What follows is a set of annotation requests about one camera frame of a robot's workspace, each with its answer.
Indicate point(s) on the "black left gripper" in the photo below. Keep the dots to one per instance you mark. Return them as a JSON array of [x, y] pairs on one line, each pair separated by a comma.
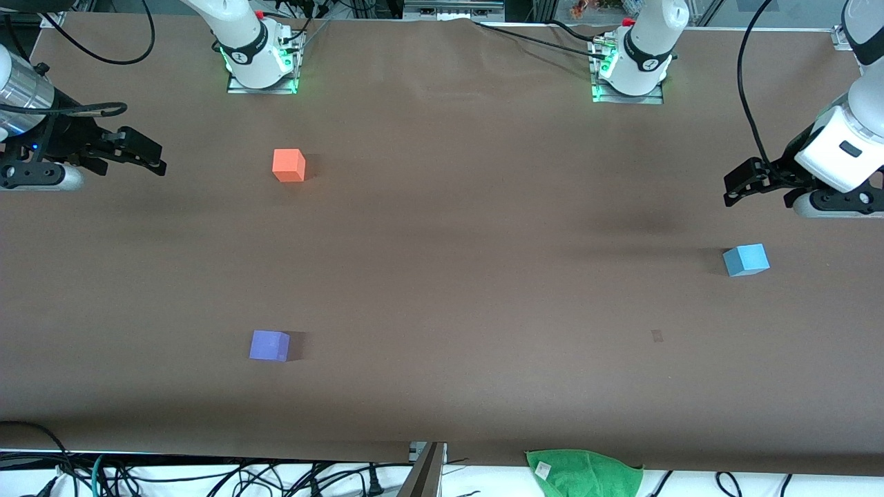
[[782, 170]]

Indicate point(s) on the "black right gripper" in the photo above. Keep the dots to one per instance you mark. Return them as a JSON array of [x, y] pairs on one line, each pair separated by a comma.
[[63, 137]]

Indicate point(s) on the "light blue foam block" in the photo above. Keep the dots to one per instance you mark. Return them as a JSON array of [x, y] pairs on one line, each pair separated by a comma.
[[746, 260]]

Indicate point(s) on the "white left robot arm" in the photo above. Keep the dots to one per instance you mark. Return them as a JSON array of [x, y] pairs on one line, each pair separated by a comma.
[[646, 48]]

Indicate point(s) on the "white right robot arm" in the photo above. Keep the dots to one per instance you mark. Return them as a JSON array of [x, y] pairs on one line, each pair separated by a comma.
[[242, 34]]

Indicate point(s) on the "orange foam block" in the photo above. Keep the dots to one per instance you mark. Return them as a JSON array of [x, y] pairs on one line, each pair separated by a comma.
[[288, 166]]

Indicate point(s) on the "purple foam block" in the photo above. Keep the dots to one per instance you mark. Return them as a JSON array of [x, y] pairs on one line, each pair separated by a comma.
[[268, 345]]

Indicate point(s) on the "colourful toy pile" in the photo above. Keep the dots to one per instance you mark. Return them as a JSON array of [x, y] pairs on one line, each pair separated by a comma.
[[601, 7]]

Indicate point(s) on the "brown table cover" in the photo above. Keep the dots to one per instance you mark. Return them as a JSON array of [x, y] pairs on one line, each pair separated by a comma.
[[449, 276]]

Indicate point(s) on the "green microfibre cloth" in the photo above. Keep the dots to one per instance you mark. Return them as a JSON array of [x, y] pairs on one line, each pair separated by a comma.
[[583, 475]]

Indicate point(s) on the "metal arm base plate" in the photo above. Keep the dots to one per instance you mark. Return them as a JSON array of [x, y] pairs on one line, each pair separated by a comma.
[[238, 88], [652, 99]]

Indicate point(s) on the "aluminium corner bracket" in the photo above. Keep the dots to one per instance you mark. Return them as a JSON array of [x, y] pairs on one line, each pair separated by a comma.
[[846, 38]]

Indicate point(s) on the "aluminium frame rail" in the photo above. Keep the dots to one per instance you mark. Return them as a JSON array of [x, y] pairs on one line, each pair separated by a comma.
[[452, 8]]

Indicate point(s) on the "grey metal post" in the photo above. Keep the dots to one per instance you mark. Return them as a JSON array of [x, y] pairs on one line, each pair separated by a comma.
[[425, 476]]

